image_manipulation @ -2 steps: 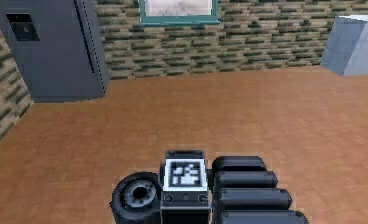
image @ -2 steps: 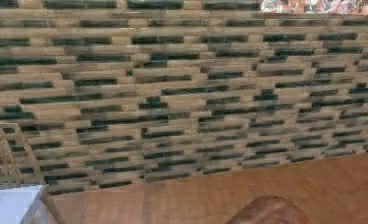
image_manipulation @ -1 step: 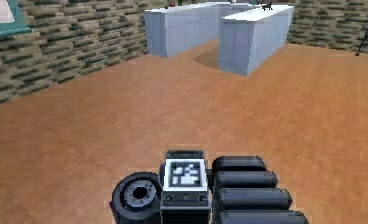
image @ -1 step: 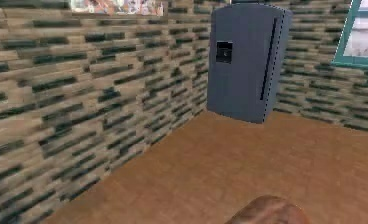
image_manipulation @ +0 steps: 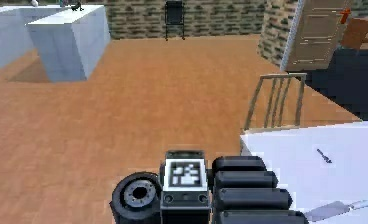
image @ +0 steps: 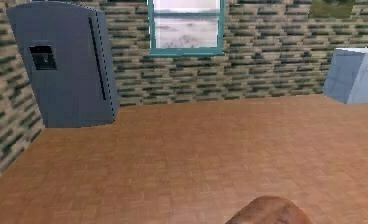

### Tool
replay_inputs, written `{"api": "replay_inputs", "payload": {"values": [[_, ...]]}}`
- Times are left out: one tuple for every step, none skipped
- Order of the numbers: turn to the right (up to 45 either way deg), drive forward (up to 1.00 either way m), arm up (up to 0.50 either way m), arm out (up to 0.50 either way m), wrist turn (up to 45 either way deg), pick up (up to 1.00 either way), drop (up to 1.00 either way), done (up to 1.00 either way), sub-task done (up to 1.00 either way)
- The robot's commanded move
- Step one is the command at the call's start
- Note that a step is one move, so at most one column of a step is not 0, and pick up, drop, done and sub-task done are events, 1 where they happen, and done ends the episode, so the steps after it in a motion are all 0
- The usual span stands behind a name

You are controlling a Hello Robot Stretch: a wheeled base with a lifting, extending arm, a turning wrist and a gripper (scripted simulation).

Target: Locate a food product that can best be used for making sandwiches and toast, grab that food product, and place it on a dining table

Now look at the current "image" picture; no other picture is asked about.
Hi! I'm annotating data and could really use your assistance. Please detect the teal framed window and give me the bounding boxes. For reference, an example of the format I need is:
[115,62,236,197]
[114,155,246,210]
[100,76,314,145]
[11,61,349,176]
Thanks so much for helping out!
[146,0,227,58]

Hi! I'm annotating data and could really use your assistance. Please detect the grey fridge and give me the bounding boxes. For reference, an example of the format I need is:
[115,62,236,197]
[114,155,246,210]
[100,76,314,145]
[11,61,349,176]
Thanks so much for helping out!
[5,0,121,129]

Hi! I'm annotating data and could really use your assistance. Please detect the brown bread loaf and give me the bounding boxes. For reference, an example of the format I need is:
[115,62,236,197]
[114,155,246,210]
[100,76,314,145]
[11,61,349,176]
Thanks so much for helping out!
[224,195,313,224]

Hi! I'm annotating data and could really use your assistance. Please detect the pale blue cabinet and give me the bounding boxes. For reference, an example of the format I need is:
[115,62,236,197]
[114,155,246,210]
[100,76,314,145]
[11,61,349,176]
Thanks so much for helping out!
[321,47,368,105]

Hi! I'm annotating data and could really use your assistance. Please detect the green framed picture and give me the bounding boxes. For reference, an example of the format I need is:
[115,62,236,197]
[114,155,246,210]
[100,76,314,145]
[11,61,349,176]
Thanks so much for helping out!
[308,0,356,20]

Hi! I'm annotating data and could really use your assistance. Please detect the black fridge handle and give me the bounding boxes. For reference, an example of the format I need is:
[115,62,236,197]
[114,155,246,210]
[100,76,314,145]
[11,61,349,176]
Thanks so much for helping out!
[87,16,107,101]

